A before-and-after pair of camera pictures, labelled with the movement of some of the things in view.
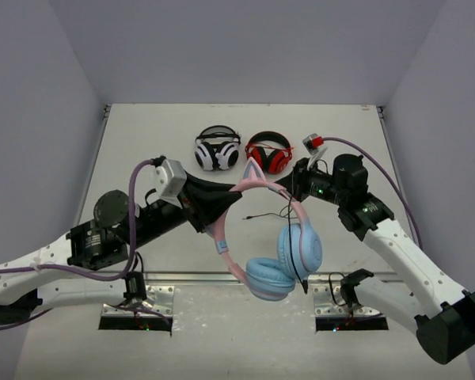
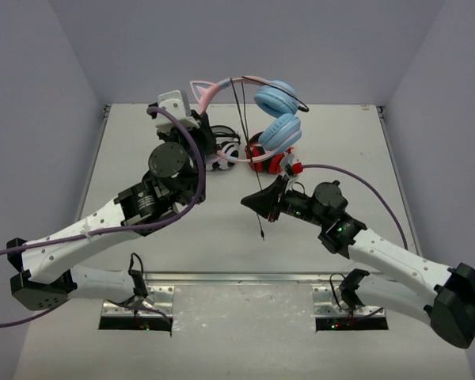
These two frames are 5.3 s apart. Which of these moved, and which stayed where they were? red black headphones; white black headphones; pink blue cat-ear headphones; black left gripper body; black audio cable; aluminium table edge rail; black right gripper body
Moved: pink blue cat-ear headphones; black audio cable; black right gripper body; black left gripper body
Stayed: aluminium table edge rail; red black headphones; white black headphones
